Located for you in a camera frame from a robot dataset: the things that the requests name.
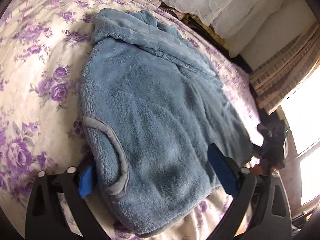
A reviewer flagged blue fleece garment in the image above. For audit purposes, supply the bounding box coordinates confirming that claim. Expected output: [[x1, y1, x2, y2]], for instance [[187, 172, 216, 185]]
[[79, 8, 252, 237]]

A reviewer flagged person's right hand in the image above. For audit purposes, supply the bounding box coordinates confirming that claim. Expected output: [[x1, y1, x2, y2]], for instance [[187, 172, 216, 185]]
[[249, 162, 276, 176]]

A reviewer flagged brown checked curtain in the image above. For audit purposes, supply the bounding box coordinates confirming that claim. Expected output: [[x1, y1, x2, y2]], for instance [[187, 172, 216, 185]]
[[250, 21, 319, 114]]

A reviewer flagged purple floral bed sheet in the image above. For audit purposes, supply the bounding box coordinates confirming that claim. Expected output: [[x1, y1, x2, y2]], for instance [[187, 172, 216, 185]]
[[1, 0, 263, 235]]

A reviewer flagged window with frame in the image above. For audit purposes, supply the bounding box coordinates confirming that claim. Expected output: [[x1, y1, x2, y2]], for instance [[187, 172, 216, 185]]
[[277, 68, 319, 216]]

